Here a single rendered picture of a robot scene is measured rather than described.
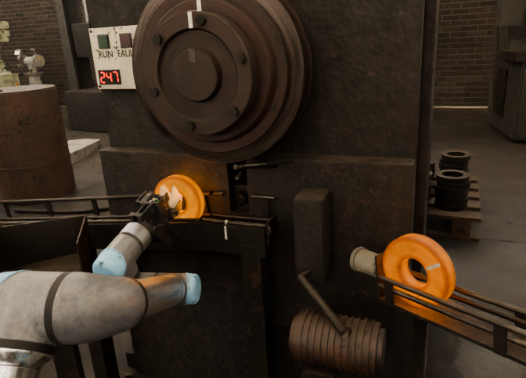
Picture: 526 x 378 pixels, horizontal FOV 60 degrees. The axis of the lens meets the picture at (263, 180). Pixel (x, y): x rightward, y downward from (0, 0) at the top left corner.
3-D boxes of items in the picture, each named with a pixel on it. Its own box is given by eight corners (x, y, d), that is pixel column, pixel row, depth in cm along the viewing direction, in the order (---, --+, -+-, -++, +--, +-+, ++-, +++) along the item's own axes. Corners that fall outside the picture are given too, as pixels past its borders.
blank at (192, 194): (154, 175, 137) (147, 178, 134) (199, 172, 131) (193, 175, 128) (165, 224, 140) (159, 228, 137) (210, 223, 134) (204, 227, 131)
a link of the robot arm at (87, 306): (122, 275, 69) (203, 264, 117) (55, 273, 71) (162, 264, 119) (118, 354, 68) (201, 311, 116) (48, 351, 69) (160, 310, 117)
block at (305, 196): (305, 263, 132) (303, 185, 124) (333, 267, 129) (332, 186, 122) (294, 282, 122) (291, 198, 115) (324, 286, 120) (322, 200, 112)
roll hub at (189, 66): (162, 129, 119) (148, 15, 110) (263, 131, 109) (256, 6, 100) (149, 134, 114) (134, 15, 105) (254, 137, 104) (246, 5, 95)
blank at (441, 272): (412, 308, 102) (403, 315, 100) (380, 245, 105) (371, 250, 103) (470, 294, 90) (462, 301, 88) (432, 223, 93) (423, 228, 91)
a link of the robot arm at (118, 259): (95, 285, 109) (84, 259, 104) (120, 254, 117) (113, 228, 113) (123, 292, 106) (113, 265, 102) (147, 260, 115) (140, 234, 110)
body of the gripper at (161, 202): (170, 190, 122) (146, 217, 113) (178, 216, 127) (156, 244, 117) (145, 189, 125) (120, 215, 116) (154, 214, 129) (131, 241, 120)
